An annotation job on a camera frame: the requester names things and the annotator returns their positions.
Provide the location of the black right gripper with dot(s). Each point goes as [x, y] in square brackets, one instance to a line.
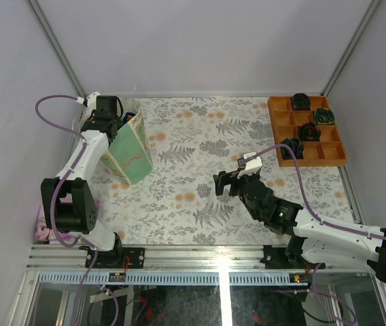
[224, 178]

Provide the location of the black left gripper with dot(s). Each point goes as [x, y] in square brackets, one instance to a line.
[119, 116]

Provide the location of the blue Burts crisps bag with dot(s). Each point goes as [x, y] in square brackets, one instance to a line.
[128, 116]

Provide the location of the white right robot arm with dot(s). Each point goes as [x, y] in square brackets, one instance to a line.
[313, 240]

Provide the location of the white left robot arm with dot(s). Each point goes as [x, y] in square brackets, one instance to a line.
[68, 203]

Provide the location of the cream and green paper bag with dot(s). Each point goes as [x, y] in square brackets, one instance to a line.
[128, 156]

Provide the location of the dark rosette bottom left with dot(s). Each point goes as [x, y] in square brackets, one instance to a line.
[291, 150]

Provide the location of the dark rosette centre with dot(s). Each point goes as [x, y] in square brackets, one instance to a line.
[309, 132]

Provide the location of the dark rosette top left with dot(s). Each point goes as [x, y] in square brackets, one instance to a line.
[300, 102]

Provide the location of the wooden compartment tray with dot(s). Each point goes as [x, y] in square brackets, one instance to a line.
[328, 151]

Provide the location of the dark rosette right green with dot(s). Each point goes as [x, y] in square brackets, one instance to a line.
[324, 117]

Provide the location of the pink Frozen tissue pack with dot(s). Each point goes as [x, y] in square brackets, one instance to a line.
[44, 234]

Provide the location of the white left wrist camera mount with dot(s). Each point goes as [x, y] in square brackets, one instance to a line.
[89, 102]

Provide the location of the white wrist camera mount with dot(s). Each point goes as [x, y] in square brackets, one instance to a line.
[249, 163]
[89, 102]

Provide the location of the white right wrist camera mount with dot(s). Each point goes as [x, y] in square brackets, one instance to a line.
[249, 163]

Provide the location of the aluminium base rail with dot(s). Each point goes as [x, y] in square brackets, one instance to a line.
[164, 258]

